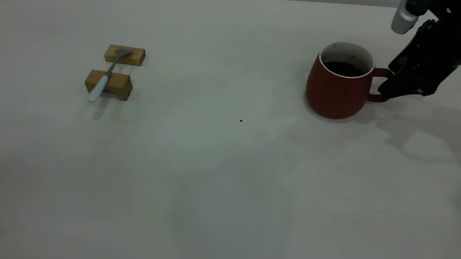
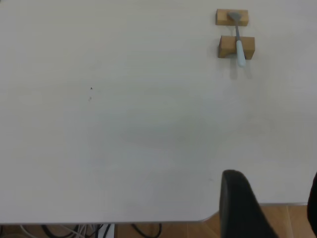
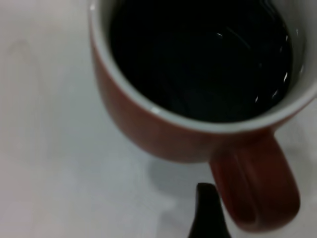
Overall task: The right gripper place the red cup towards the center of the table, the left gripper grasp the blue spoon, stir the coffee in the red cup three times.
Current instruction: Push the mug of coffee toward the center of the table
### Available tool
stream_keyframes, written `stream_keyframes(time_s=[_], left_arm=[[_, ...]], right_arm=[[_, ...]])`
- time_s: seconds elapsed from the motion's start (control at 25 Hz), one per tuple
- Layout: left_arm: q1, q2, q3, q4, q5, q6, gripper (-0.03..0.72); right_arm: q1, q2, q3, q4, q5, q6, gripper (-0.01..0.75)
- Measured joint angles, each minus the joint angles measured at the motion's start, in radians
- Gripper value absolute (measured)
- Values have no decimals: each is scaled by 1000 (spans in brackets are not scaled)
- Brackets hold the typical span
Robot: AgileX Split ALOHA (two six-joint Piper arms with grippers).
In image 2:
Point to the flat wooden block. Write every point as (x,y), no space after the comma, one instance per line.
(221,17)

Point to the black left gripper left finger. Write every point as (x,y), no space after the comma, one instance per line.
(237,205)

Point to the arched wooden block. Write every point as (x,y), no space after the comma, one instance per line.
(226,45)

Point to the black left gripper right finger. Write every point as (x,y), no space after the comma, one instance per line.
(313,205)

